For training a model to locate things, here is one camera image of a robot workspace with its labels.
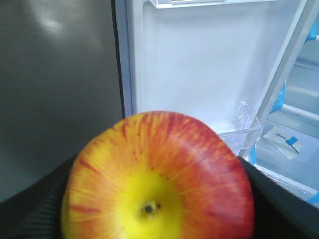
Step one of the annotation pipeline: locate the fridge door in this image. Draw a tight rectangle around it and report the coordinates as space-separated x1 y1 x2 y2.
111 0 319 165

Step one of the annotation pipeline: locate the clear lower door shelf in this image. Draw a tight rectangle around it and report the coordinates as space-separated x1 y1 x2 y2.
216 101 263 155

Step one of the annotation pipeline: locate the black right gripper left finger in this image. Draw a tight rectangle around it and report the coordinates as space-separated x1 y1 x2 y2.
0 155 77 239

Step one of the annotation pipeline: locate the red yellow apple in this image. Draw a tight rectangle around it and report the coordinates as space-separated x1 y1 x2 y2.
60 111 255 239

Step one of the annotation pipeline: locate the white paper packet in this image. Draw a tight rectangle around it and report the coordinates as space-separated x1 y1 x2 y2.
263 126 303 160

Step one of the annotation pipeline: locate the white open fridge body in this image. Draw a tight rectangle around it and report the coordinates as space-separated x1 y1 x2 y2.
242 0 319 207

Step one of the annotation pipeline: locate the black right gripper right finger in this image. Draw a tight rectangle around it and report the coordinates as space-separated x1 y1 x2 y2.
238 157 319 239

